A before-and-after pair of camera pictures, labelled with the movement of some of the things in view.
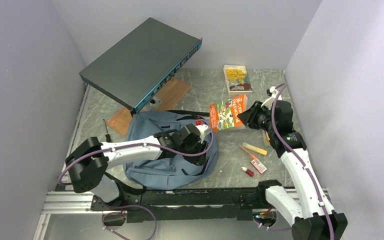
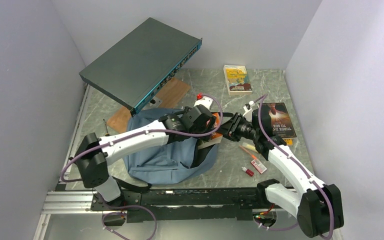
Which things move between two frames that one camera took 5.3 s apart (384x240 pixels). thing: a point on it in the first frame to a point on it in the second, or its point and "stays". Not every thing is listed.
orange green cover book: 224,114 to 215,138
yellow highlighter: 261,151 stays
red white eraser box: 261,168 stays
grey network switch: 138,68 stays
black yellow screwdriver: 107,137 stays
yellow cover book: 238,80 stays
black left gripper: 198,160 to 209,127
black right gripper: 248,118 to 229,128
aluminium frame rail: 63,202 stays
